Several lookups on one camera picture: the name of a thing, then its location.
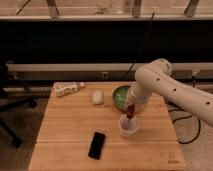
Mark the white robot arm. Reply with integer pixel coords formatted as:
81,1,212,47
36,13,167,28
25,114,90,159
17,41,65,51
125,58,213,127

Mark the black smartphone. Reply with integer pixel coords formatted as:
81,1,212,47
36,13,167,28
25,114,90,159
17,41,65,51
88,132,105,159

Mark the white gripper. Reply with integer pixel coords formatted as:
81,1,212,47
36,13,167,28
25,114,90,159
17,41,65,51
126,82,152,114

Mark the black hanging cable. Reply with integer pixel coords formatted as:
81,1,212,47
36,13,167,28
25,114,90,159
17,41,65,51
119,11,156,82

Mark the black cable on floor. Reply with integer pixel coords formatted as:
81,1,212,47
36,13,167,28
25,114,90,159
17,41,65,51
166,101,202,145

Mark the white ceramic cup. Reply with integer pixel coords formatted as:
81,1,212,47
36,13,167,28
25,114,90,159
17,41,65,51
118,115,139,137

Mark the green bowl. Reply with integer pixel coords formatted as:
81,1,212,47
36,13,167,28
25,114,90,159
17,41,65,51
112,85,129,112

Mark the white plastic bottle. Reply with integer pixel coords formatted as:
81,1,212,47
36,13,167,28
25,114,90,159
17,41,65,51
54,82,85,97

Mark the red pepper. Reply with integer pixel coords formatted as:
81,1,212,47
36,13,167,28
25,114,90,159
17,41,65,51
126,105,135,119

